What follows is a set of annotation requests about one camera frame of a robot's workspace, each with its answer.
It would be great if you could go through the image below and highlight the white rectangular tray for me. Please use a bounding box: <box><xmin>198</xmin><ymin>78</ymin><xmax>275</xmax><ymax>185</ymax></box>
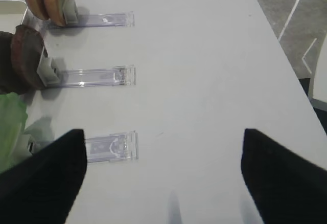
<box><xmin>0</xmin><ymin>0</ymin><xmax>28</xmax><ymax>33</ymax></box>

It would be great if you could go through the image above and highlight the green lettuce leaf in rack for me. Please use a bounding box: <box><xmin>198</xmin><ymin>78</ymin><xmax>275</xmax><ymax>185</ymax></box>
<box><xmin>1</xmin><ymin>93</ymin><xmax>28</xmax><ymax>172</ymax></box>

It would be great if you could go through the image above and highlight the clear rack rail bottom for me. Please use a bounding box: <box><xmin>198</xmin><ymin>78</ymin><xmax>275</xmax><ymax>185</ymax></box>
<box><xmin>25</xmin><ymin>130</ymin><xmax>139</xmax><ymax>164</ymax></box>

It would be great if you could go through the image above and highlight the brown meat patty left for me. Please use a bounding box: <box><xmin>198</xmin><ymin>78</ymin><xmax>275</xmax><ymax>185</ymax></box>
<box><xmin>1</xmin><ymin>31</ymin><xmax>29</xmax><ymax>95</ymax></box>

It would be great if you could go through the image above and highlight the clear rack rail middle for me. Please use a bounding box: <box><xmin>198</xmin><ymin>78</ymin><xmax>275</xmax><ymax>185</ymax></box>
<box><xmin>37</xmin><ymin>58</ymin><xmax>136</xmax><ymax>88</ymax></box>

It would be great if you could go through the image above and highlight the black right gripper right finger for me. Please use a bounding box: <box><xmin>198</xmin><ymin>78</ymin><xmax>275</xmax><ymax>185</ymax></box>
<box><xmin>241</xmin><ymin>128</ymin><xmax>326</xmax><ymax>223</ymax></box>

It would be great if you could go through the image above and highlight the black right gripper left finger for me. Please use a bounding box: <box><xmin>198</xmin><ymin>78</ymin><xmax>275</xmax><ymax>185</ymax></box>
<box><xmin>1</xmin><ymin>129</ymin><xmax>87</xmax><ymax>223</ymax></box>

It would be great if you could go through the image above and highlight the clear rack rail top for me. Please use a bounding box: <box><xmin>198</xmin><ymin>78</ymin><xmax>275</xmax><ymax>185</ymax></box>
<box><xmin>22</xmin><ymin>0</ymin><xmax>135</xmax><ymax>29</ymax></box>

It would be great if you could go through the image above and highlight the clear rack rail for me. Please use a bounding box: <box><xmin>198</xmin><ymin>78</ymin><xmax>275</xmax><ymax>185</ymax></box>
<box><xmin>22</xmin><ymin>0</ymin><xmax>135</xmax><ymax>29</ymax></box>
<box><xmin>37</xmin><ymin>58</ymin><xmax>136</xmax><ymax>88</ymax></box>
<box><xmin>25</xmin><ymin>130</ymin><xmax>139</xmax><ymax>164</ymax></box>

